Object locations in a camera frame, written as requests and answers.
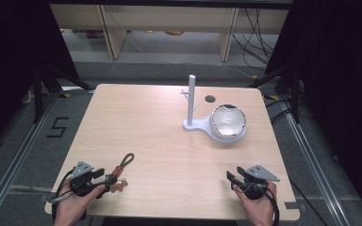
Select aluminium floor rail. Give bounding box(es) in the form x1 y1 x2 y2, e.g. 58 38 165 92
0 90 60 226
277 100 356 226

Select left hand-held gripper cable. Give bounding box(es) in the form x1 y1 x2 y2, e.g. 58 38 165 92
51 169 77 223

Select grey tape strip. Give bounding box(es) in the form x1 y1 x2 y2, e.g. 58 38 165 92
284 202 308 212

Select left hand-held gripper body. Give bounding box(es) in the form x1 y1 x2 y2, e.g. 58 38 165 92
69 160 107 199

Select yellow round object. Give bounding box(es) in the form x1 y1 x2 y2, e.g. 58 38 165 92
164 29 185 37

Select right hand-held gripper cable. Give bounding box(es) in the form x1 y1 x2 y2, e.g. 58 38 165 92
232 182 281 226

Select person's left hand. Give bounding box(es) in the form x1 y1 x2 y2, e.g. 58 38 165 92
53 184 107 226

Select thin white floor cable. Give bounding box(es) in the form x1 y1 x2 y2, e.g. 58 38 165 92
215 61 259 80

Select keychain with green cord loop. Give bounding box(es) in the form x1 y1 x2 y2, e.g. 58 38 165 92
106 153 136 194

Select light wooden desk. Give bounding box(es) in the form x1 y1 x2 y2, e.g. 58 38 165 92
49 3 290 62

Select black curtain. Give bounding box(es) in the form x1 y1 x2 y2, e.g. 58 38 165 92
0 0 80 154
265 0 362 218

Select black metal stand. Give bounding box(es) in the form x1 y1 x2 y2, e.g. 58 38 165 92
32 64 92 124
248 60 302 124

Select white stand with pole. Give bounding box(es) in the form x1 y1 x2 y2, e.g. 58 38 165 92
179 73 248 146

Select bundle of black cables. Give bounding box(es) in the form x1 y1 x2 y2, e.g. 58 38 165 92
231 8 281 72

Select hand-held gripper cable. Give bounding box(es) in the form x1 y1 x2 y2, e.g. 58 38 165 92
51 169 77 223
232 182 281 226

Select black floor cable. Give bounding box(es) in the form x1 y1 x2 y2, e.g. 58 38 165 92
289 178 323 226

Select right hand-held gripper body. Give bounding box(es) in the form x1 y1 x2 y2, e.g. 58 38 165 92
235 164 281 201

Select person's right hand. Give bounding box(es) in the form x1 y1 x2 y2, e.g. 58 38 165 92
232 180 278 226

